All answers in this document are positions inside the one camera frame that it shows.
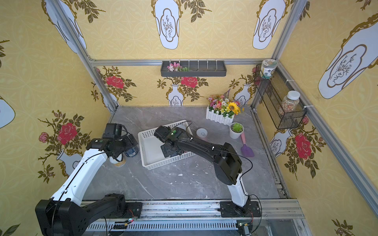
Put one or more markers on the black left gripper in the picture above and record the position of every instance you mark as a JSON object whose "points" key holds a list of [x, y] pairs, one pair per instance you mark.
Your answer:
{"points": [[128, 144]]}

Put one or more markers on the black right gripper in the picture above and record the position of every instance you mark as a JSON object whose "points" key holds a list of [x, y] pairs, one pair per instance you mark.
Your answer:
{"points": [[167, 147]]}

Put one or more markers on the short gold can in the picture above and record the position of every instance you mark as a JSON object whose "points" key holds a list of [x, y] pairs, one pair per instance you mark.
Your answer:
{"points": [[118, 162]]}

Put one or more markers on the dark blue silver-top can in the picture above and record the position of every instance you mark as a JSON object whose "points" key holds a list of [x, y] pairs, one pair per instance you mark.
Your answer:
{"points": [[131, 149]]}

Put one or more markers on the pink dotted white-top can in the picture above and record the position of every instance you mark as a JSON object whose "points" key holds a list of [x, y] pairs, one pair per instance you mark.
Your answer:
{"points": [[202, 133]]}

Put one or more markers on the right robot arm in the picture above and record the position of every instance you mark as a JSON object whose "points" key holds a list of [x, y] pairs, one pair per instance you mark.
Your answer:
{"points": [[227, 165]]}

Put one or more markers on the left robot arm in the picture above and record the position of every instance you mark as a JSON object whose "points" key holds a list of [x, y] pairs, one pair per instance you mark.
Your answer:
{"points": [[63, 215]]}

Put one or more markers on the white perforated plastic basket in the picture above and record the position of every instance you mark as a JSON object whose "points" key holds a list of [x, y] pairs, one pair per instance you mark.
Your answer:
{"points": [[152, 156]]}

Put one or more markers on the white picket flower box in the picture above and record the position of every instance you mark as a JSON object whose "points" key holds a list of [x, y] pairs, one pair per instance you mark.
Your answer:
{"points": [[222, 110]]}

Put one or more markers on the white pot green succulent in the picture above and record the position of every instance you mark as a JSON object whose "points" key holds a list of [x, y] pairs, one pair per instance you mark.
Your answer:
{"points": [[235, 130]]}

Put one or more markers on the purple silicone spatula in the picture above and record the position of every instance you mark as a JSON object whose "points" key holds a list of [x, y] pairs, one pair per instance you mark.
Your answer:
{"points": [[246, 150]]}

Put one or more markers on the pink artificial flowers on shelf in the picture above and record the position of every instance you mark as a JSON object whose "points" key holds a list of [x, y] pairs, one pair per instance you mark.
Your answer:
{"points": [[176, 67]]}

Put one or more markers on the patterned lidded jar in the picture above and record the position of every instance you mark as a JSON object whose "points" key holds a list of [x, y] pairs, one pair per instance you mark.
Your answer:
{"points": [[268, 68]]}

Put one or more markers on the white-lid glass jar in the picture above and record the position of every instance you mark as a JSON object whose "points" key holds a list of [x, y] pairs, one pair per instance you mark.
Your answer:
{"points": [[289, 102]]}

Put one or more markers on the grey wall shelf tray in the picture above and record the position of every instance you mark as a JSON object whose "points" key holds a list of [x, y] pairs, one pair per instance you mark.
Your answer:
{"points": [[197, 68]]}

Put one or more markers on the black wire wall basket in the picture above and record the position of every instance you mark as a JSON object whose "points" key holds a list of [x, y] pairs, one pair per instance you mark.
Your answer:
{"points": [[271, 92]]}

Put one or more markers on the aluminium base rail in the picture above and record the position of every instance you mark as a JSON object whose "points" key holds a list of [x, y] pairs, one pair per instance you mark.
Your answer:
{"points": [[266, 217]]}

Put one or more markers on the aluminium corner frame post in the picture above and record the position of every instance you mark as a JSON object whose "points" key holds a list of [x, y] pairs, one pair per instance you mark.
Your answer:
{"points": [[67, 25]]}

